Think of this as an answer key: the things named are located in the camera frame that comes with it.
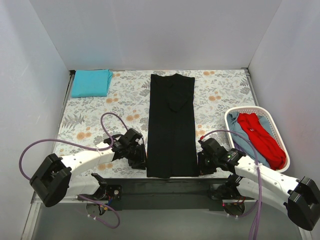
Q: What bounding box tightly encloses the black t shirt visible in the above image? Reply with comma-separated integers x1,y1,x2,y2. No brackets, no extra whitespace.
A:
146,73,200,179

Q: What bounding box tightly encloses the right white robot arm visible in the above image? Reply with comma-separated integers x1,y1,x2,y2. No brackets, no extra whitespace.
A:
198,138,320,231

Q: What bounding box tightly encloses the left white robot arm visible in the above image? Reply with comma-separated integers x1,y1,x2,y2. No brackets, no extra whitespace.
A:
29,128,147,207

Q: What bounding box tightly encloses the floral tablecloth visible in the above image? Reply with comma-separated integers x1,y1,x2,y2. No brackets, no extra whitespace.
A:
47,69,258,179

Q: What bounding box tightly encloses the blue t shirt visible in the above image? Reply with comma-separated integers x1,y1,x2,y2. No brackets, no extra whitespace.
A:
226,111,273,168

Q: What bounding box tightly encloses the red t shirt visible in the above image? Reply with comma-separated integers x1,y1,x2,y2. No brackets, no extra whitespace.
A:
237,113,286,170

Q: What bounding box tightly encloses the white laundry basket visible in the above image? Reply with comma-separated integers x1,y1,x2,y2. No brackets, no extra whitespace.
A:
224,105,291,175

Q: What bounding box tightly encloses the folded teal t shirt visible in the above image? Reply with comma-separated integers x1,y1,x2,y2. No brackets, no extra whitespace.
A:
71,69,113,98

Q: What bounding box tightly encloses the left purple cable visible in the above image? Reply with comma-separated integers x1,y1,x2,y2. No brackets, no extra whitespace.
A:
19,112,131,229

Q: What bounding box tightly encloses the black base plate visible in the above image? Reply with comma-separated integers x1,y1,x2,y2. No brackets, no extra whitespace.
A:
86,178,245,211

